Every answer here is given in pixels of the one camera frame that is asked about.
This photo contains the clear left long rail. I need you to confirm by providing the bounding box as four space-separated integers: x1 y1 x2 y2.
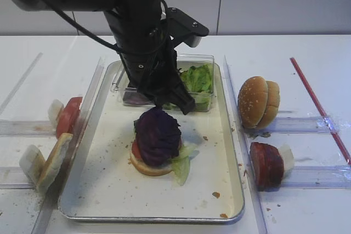
32 56 106 233

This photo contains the clear left lower track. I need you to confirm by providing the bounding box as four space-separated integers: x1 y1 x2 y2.
0 167 35 190

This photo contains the tomato slice left rack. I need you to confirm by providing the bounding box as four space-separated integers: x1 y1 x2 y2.
56 96 83 139

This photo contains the metal tray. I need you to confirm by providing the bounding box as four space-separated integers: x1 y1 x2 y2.
58 62 245 224

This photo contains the purple lettuce leaf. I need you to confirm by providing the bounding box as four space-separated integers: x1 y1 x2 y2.
134 107 182 167

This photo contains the clear right upper track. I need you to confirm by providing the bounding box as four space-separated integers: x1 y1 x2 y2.
261 116 339 134

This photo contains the sesame bun top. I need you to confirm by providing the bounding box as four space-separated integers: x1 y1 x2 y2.
238 76 268 129

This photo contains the white pusher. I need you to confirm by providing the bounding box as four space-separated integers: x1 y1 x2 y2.
19 145 46 186
278 144 295 178
47 99 64 128

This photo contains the bun half left rack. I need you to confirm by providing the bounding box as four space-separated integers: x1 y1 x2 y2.
36 133 73 195

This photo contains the tomato slice on burger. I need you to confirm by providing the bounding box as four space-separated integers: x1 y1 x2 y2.
132 139 143 161

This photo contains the clear left upper track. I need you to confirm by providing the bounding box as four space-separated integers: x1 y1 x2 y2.
1 120 56 137

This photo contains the clear right lower track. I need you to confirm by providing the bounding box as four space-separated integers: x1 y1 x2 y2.
280 165 350 189

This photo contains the clear track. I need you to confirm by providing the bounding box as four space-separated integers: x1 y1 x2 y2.
261 116 339 134
1 120 56 137
0 167 35 190
280 165 350 189

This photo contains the clear right long rail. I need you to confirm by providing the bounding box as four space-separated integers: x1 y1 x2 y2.
223 56 268 233

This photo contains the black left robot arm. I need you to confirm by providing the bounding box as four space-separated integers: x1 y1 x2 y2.
12 0 208 114

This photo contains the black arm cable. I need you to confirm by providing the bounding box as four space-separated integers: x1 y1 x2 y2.
5 0 171 55

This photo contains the clear lettuce container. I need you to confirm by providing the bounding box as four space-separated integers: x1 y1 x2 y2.
111 54 214 112

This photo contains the purple lettuce in container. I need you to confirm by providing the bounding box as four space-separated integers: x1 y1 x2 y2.
123 93 153 106

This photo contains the bun half right rack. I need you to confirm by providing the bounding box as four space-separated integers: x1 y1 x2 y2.
256 81 280 129

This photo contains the white pusher left upper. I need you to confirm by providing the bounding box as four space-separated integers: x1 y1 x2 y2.
47 99 64 128

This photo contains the clear long rail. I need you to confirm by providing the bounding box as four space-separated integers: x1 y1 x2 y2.
32 56 106 233
223 56 268 233

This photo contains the white pusher right lower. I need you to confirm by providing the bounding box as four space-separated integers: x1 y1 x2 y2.
278 144 295 178

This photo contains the white pusher left lower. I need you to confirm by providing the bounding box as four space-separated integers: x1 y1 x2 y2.
19 145 46 186

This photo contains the green lettuce in container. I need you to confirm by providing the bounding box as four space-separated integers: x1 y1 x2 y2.
164 64 214 111

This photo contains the red straw rod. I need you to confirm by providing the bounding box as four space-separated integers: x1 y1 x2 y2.
290 57 350 165

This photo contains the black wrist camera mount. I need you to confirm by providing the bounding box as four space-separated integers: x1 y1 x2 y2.
167 7 210 48

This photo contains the green lettuce on burger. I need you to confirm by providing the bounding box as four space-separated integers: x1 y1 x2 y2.
133 118 200 186

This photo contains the bun half rack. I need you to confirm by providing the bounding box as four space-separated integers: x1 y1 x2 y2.
256 81 280 129
36 133 73 195

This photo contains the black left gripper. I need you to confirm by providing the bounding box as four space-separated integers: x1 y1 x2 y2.
104 6 195 115

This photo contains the bottom bun on tray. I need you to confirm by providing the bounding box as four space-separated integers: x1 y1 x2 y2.
129 151 172 176

